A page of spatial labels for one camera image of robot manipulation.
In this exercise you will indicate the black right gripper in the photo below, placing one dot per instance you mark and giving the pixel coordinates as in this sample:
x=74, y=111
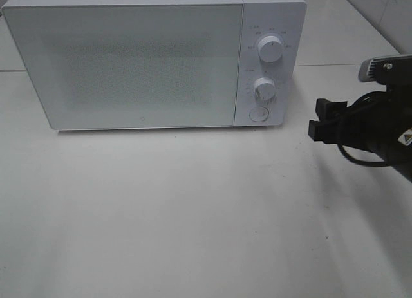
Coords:
x=367, y=125

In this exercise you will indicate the round door release button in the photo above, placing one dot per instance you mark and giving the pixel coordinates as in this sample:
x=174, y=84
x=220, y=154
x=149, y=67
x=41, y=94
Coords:
x=259, y=114

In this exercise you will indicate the white microwave knob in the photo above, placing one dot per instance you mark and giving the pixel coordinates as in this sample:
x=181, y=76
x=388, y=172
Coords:
x=270, y=48
x=264, y=88

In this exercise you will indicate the white microwave door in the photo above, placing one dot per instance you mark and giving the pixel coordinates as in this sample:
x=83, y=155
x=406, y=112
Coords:
x=129, y=67

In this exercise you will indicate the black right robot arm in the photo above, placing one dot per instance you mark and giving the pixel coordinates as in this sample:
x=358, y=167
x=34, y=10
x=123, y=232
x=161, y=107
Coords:
x=401, y=159

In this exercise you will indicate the white microwave oven body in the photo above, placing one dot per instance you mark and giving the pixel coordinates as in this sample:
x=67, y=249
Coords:
x=283, y=18

